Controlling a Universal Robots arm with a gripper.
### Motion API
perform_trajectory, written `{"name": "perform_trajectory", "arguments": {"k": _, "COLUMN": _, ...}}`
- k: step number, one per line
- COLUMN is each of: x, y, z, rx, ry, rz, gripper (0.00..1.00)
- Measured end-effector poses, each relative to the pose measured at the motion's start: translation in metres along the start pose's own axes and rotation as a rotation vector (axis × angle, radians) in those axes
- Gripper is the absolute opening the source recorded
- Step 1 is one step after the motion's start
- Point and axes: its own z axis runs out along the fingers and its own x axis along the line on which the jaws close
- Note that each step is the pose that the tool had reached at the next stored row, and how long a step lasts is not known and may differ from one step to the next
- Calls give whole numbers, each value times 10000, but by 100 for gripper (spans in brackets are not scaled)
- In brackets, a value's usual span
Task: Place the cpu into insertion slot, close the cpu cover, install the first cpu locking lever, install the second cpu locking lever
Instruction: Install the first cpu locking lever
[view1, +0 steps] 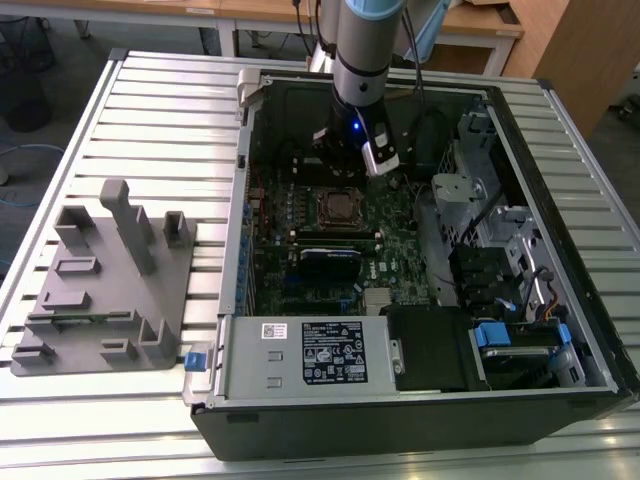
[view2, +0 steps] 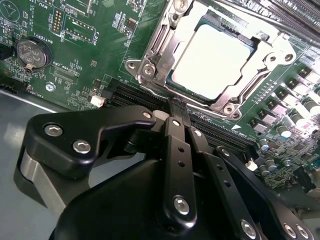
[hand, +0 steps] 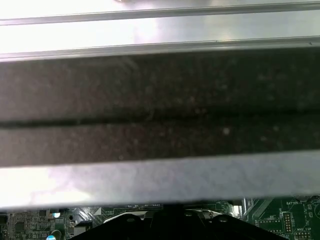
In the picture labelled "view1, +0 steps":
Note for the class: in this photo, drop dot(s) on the metal locking lever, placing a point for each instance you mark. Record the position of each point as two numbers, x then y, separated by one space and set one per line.
350 227
345 189

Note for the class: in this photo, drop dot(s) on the silver square CPU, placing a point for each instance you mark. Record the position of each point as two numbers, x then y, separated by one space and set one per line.
343 207

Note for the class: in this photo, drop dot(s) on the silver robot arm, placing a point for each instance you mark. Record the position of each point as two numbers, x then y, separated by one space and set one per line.
360 55

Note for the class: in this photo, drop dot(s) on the black RAM slot bank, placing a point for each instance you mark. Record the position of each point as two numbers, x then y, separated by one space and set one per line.
340 233
305 175

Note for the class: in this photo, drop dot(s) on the CPU socket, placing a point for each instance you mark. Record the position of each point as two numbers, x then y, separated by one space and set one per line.
324 223

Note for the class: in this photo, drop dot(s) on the green motherboard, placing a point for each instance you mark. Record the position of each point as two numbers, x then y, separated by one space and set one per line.
400 250

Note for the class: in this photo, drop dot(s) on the black graphics card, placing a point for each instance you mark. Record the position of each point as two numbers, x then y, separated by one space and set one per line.
330 265

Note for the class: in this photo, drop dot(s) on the perforated metal drive cage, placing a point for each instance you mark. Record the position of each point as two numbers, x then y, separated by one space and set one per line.
457 187

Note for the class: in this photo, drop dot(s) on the silver chipset heatsink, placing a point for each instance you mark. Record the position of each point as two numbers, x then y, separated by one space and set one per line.
377 297

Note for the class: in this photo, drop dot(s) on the black disk bay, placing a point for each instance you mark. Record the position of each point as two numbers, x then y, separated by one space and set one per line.
480 280

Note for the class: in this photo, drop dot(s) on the silver power supply unit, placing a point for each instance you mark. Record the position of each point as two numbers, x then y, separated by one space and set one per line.
250 360

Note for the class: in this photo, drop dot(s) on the hard disk in blue carrier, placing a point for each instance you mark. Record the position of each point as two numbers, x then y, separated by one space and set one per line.
492 336

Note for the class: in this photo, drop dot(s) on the blue case latch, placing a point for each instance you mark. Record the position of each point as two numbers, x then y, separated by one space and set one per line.
195 362

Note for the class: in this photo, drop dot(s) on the grey parts rack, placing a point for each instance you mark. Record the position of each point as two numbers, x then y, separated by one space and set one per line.
125 290

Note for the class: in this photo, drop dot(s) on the wooden cabinet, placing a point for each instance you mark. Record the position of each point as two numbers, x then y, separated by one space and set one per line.
590 50

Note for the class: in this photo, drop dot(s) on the black PC case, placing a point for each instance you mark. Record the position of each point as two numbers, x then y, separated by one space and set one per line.
350 430

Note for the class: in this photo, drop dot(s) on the black office chair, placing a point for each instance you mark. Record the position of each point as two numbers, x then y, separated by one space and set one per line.
30 100

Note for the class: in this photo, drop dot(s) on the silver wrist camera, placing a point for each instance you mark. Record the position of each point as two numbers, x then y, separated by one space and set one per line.
381 152

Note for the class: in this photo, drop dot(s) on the wooden desk white frame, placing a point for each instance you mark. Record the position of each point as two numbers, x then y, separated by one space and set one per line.
480 22
125 4

